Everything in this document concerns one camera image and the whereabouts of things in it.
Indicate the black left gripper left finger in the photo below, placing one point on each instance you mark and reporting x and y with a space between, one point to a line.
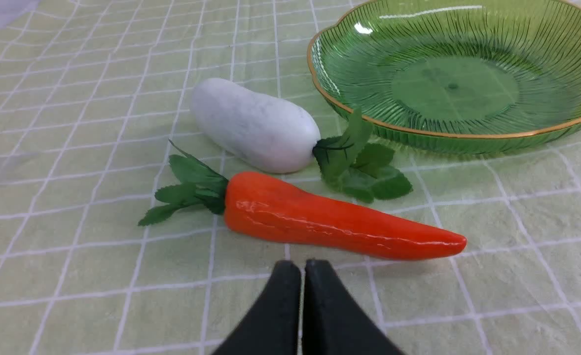
270 326

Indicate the orange toy carrot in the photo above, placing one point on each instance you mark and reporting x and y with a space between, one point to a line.
267 208

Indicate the green glass plate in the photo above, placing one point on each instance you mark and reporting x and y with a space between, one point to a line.
456 76

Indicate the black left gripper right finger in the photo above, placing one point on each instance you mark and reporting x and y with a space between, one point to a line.
333 323

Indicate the white toy radish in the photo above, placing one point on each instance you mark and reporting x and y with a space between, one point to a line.
280 137

